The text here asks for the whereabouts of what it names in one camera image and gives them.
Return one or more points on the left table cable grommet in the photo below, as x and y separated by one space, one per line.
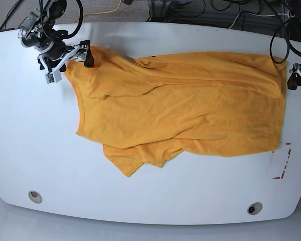
35 197

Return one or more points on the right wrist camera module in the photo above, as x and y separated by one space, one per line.
53 77

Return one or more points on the right table cable grommet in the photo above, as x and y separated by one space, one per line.
255 208

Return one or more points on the red tape rectangle marking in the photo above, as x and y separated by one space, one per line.
279 160

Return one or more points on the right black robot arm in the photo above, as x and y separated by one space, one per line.
49 12

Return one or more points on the table cable grommet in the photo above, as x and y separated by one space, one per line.
35 197
255 208

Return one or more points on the orange yellow t-shirt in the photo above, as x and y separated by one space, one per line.
151 109

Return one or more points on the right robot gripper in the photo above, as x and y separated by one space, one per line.
55 55

